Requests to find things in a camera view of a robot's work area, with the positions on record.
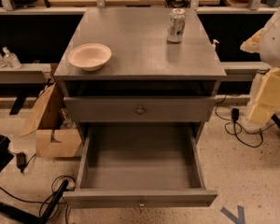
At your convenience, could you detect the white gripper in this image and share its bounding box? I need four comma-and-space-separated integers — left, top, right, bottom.
247, 68, 280, 125

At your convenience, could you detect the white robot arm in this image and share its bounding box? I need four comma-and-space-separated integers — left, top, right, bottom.
240, 8, 280, 127

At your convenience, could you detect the grey drawer cabinet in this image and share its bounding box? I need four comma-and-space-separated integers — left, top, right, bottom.
55, 7, 226, 137

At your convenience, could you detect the closed grey top drawer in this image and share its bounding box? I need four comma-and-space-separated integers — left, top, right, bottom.
64, 97, 215, 122

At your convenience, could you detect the open grey middle drawer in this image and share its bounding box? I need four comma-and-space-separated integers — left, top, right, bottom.
64, 123, 217, 208

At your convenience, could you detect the black power adapter right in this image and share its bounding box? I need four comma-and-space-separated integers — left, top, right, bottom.
231, 108, 239, 122

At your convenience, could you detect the black power adapter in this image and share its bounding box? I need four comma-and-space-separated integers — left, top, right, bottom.
16, 152, 26, 172
231, 108, 239, 122

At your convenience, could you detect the small white pump bottle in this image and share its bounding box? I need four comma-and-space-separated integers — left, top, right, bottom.
212, 39, 219, 50

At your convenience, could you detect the white paper bowl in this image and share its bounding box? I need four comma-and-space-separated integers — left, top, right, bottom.
68, 43, 112, 71

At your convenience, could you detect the brown cardboard box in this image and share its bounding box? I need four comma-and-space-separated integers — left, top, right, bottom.
19, 84, 82, 158

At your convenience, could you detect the black power adapter left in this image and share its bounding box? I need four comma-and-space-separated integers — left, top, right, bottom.
16, 152, 26, 172

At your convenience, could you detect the clear sanitizer bottle right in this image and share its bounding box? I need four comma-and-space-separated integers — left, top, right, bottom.
3, 47, 21, 69

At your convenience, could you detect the black stand leg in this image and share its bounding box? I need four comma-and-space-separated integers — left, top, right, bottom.
0, 180, 69, 224

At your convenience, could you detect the black floor cable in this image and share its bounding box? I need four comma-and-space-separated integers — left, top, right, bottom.
214, 105, 280, 148

